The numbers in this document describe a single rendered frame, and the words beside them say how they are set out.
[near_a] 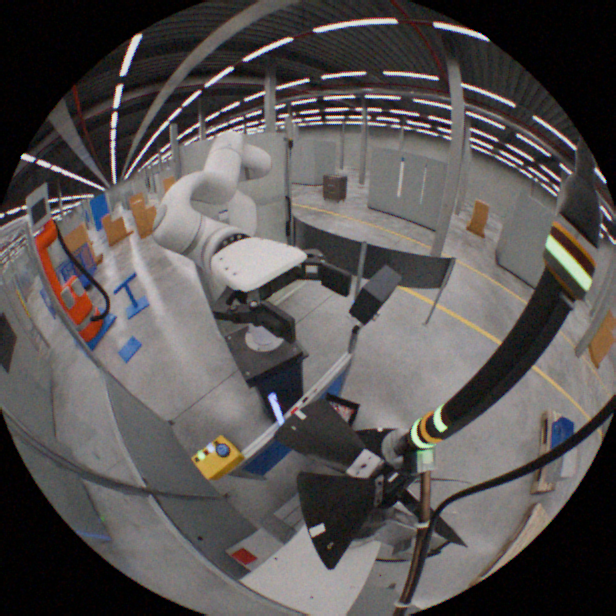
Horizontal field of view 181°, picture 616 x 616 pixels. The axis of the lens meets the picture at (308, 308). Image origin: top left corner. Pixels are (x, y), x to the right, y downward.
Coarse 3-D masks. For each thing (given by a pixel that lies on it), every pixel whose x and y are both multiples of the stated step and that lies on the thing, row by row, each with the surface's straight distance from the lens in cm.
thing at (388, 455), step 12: (396, 432) 38; (384, 444) 37; (384, 456) 37; (396, 456) 38; (408, 456) 31; (420, 456) 30; (432, 456) 30; (396, 468) 37; (408, 468) 31; (420, 468) 29; (432, 468) 30
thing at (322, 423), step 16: (320, 400) 71; (320, 416) 66; (336, 416) 68; (288, 432) 62; (304, 432) 63; (320, 432) 64; (336, 432) 64; (352, 432) 66; (304, 448) 62; (320, 448) 62; (336, 448) 63; (352, 448) 64; (336, 464) 62
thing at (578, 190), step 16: (576, 144) 17; (576, 160) 16; (592, 160) 17; (576, 176) 15; (592, 176) 16; (576, 192) 15; (592, 192) 15; (560, 208) 15; (576, 208) 14; (592, 208) 15; (576, 224) 18; (592, 224) 15; (592, 240) 15; (400, 448) 35
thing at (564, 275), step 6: (546, 252) 15; (546, 258) 15; (552, 258) 14; (552, 264) 14; (558, 264) 14; (558, 270) 14; (564, 270) 14; (564, 276) 14; (570, 276) 14; (564, 282) 14; (570, 282) 14; (576, 282) 14; (570, 288) 14; (576, 288) 14; (582, 288) 15; (576, 294) 14; (582, 294) 15; (582, 300) 16
